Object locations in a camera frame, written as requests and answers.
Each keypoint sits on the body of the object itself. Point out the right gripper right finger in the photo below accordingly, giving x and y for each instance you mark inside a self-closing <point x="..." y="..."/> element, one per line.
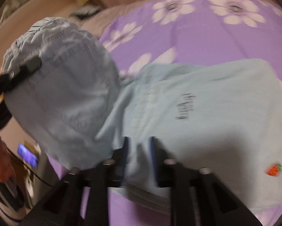
<point x="158" y="156"/>

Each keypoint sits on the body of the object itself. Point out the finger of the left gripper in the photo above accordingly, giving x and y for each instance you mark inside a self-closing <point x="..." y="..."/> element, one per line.
<point x="22" y="72"/>

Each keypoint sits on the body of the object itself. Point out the person left hand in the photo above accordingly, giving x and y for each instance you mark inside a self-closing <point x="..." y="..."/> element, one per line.
<point x="6" y="170"/>

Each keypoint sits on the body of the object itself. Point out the light green strawberry pants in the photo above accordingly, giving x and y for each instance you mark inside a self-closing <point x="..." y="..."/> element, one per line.
<point x="77" y="107"/>

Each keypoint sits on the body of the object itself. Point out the smartphone with lit screen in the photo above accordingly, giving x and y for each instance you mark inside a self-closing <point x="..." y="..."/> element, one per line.
<point x="27" y="155"/>

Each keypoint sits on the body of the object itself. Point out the purple floral bedsheet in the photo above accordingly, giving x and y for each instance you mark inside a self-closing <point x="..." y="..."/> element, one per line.
<point x="237" y="44"/>

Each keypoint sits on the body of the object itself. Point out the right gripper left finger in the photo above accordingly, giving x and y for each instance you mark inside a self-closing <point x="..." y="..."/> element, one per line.
<point x="120" y="157"/>

